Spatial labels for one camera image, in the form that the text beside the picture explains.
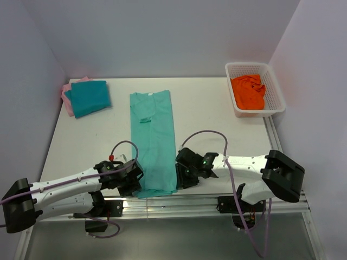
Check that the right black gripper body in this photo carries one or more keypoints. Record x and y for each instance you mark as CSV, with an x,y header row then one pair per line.
x,y
188,176

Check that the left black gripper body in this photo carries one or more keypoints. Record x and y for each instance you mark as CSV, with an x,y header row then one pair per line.
x,y
128,186

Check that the mint green t-shirt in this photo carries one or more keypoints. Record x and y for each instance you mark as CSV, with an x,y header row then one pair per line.
x,y
152,131

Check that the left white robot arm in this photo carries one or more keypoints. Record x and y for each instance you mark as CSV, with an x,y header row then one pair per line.
x,y
26,203

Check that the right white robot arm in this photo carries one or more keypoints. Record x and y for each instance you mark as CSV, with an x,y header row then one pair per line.
x,y
267,176

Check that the folded teal t-shirt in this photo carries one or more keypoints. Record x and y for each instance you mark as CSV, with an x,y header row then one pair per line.
x,y
100,94

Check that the orange t-shirt in basket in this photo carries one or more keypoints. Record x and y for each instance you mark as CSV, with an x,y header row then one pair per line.
x,y
249,92

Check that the white plastic basket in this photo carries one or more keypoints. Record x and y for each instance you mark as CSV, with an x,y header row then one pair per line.
x,y
273,99

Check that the folded pink t-shirt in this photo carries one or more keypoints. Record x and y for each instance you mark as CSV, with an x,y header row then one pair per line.
x,y
77,97

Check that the aluminium rail frame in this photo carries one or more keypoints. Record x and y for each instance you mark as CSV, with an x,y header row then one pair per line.
x,y
195,205

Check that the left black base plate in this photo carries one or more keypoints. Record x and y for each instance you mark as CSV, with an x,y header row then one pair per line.
x,y
114,207

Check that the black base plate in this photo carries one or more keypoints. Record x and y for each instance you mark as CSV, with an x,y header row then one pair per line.
x,y
114,207
227,204

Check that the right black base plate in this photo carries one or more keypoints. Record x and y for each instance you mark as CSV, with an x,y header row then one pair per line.
x,y
227,204

